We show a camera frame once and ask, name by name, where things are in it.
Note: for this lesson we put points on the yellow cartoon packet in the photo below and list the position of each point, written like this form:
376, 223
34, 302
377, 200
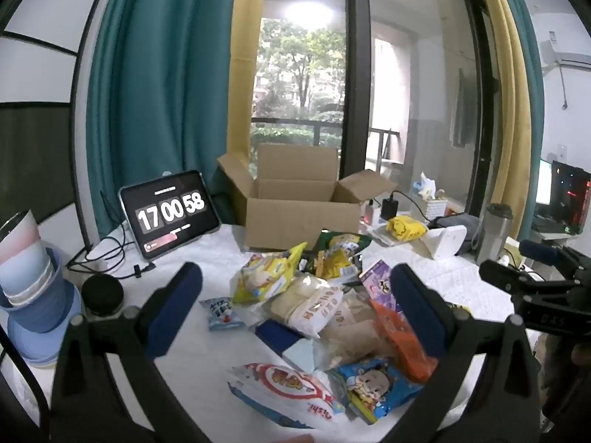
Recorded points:
406, 228

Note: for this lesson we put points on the brown cardboard box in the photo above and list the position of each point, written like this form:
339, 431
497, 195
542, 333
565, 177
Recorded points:
300, 221

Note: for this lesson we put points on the black round speaker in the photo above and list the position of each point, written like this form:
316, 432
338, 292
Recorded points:
102, 295

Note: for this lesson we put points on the yellow curtain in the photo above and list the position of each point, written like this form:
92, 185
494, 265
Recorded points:
244, 55
503, 101

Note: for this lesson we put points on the tablet with clock display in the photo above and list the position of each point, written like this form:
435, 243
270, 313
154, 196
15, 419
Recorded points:
171, 214

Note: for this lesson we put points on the computer monitor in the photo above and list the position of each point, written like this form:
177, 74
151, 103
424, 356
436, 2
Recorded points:
565, 198

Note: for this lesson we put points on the blue cartoon snack packet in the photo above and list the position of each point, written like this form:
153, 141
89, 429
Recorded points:
374, 385

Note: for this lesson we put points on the red white snack bag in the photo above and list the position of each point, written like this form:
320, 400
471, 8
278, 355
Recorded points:
281, 387

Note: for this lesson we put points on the black balcony railing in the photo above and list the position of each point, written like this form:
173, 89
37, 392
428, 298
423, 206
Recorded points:
318, 124

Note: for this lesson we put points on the grey cloth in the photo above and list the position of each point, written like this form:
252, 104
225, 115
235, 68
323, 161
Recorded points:
464, 221

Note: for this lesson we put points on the clear packet light blue header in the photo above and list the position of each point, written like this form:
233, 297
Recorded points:
351, 337

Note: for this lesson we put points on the white plastic device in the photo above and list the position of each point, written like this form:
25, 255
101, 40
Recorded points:
445, 240

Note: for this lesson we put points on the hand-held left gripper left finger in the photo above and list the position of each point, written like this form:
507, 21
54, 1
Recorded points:
178, 302

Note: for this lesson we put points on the small clear bottle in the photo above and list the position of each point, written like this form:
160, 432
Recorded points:
369, 214

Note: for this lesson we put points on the green yellow snack bag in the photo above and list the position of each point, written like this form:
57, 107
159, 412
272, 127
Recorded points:
339, 251

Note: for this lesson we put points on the pink white gradient cup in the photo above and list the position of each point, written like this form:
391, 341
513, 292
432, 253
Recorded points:
18, 249

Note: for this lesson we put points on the orange snack packet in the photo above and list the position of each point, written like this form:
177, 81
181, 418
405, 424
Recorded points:
401, 346

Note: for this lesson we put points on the dark sliding door frame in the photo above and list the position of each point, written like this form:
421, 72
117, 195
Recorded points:
358, 78

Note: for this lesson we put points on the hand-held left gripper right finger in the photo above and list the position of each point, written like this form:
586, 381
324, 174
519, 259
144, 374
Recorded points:
415, 304

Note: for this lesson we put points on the purple snack packet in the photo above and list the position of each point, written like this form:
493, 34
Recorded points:
376, 281

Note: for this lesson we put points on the white air conditioner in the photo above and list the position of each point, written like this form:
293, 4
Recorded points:
568, 53

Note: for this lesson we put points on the beige bread packet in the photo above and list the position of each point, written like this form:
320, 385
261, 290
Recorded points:
307, 309

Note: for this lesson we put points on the black charger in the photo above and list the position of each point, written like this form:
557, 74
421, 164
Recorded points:
389, 206

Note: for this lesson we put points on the white plastic basket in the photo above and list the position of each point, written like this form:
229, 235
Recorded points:
434, 205

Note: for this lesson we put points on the steel tumbler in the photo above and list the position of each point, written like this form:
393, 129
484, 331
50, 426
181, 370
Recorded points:
494, 235

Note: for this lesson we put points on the small blue white candy packet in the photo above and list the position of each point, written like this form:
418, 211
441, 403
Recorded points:
221, 311

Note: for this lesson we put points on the blue plastic basin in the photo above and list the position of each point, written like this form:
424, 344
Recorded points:
41, 323

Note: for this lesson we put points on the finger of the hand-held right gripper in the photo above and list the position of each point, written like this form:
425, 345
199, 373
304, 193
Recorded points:
505, 273
540, 252

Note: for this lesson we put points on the dark blue packet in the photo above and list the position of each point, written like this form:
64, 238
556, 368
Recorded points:
277, 334

